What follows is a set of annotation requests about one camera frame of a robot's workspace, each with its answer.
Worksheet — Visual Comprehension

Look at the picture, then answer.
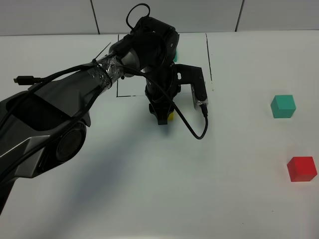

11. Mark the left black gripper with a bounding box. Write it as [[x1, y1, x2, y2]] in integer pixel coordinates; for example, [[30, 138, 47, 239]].
[[145, 66, 182, 125]]

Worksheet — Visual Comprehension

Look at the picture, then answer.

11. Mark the yellow block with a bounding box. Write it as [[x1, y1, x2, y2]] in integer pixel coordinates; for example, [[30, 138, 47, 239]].
[[167, 112, 174, 121]]

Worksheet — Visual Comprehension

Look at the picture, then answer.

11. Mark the red block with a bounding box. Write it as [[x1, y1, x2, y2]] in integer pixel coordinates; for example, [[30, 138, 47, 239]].
[[287, 156, 318, 182]]

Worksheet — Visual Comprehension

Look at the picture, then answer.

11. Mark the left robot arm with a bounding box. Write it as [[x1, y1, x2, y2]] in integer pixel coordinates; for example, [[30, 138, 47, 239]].
[[0, 16, 179, 207]]

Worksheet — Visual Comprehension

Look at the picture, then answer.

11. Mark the green template block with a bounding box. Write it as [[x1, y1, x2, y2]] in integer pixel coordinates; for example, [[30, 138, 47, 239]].
[[173, 51, 178, 62]]

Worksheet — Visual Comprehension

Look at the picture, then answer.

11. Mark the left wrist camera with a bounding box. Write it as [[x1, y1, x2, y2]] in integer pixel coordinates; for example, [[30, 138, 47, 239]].
[[173, 64, 208, 111]]

